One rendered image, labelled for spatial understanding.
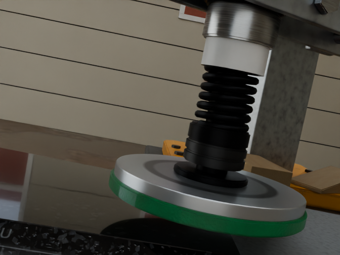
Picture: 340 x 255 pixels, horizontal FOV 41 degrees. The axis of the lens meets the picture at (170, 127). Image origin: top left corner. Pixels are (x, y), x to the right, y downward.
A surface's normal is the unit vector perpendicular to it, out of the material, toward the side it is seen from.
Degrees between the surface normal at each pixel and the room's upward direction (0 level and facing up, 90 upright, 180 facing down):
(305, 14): 90
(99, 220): 0
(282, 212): 90
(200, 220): 90
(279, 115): 90
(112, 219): 0
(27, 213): 0
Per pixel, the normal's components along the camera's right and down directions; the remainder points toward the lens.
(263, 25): 0.38, 0.17
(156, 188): -0.52, -0.02
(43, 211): 0.19, -0.98
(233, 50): -0.19, 0.06
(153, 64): 0.07, 0.11
